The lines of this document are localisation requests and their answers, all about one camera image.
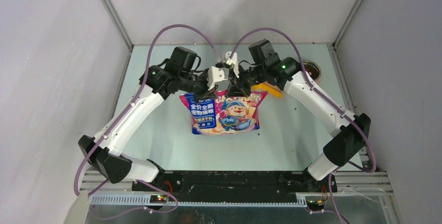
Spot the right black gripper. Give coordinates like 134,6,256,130
224,65,265,99

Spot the colourful pet food bag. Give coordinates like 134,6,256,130
179,91,268,136

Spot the yellow plastic scoop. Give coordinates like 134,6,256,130
251,82,283,98

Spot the pink double bowl stand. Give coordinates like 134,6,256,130
300,60,324,87

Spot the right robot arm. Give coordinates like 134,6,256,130
226,39,371,192

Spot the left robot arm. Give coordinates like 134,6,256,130
78,46,224,191

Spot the brown pet food kibble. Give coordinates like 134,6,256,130
303,63,321,78

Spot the right steel bowl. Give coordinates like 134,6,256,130
301,60,322,81

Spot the left electronics board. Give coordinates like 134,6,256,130
149,194,168,204

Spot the electronics board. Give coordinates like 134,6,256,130
149,194,168,204
305,200,327,214

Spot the right electronics board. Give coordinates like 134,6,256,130
305,200,327,214

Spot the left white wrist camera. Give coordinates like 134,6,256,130
207,66,229,90

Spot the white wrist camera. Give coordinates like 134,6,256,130
207,66,229,90
222,52,240,78

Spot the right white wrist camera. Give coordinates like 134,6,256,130
222,52,240,78

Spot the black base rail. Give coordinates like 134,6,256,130
152,170,338,204

